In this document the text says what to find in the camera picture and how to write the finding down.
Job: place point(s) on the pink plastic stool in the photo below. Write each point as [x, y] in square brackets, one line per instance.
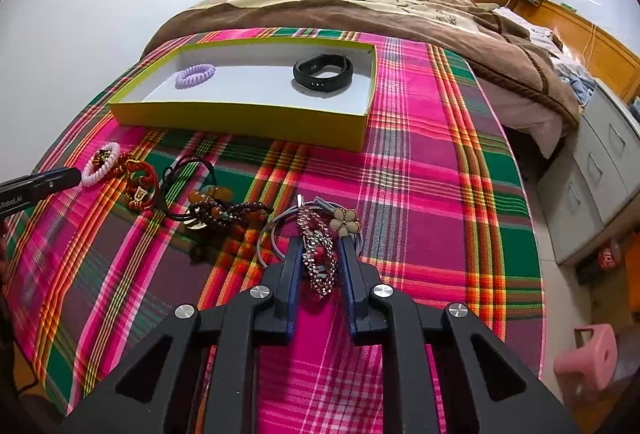
[585, 359]

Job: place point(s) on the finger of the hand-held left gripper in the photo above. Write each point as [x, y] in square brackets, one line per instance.
[60, 179]

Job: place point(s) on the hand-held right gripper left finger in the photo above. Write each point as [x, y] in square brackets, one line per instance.
[295, 294]

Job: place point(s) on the pale rumpled bedding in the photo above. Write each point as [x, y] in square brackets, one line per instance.
[545, 39]

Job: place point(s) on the brown patterned blanket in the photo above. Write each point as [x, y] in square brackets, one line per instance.
[350, 9]

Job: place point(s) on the pink plaid cloth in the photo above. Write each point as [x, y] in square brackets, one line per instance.
[425, 214]

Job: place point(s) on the red box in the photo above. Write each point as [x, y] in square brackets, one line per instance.
[607, 259]

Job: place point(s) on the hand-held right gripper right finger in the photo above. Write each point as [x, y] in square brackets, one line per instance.
[350, 294]

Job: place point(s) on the wooden headboard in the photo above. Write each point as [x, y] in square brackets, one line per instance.
[600, 44]

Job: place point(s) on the yellow cardboard box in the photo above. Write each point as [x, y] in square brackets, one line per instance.
[240, 114]

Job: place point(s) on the grey drawer cabinet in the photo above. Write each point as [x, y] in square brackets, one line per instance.
[590, 174]

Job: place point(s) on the black smart band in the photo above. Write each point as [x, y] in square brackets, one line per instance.
[320, 74]

